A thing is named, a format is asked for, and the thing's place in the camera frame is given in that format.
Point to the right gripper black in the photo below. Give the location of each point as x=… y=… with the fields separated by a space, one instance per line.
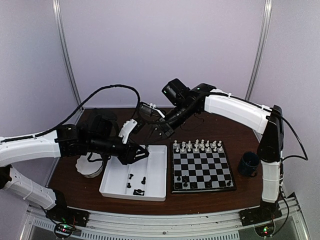
x=161 y=129

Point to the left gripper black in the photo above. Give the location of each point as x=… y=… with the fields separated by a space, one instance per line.
x=131 y=149

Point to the white plastic tray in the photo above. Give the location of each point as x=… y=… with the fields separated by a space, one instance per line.
x=154 y=167

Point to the black and silver chessboard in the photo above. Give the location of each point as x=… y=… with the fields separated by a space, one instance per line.
x=201 y=168

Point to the black chess piece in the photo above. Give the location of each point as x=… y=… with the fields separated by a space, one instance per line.
x=193 y=185

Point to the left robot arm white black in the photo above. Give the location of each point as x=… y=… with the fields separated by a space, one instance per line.
x=99 y=134

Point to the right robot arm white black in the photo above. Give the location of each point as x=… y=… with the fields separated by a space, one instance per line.
x=264 y=120

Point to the white chess pieces row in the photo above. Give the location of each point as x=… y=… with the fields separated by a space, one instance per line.
x=198 y=146

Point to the white scalloped bowl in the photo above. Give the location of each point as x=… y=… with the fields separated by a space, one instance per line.
x=89 y=169

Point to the dark blue mug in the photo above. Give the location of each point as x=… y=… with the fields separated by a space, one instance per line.
x=248 y=164

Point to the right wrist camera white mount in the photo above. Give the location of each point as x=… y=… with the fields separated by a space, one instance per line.
x=151 y=109

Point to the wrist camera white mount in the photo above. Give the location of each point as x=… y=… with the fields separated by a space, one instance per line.
x=151 y=109
x=130 y=126

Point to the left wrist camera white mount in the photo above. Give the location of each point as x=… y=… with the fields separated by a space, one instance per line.
x=130 y=126

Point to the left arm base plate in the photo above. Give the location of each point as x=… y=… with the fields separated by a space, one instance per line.
x=70 y=216

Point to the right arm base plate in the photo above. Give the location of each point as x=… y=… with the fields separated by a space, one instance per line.
x=257 y=215

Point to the aluminium front rail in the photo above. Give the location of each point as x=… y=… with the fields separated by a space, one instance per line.
x=225 y=225

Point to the right aluminium frame post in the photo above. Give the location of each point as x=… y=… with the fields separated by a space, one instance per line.
x=264 y=32

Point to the aluminium frame post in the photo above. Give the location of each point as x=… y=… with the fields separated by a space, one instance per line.
x=64 y=47
x=264 y=32

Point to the left aluminium frame post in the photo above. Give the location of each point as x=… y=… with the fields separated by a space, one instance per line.
x=64 y=47

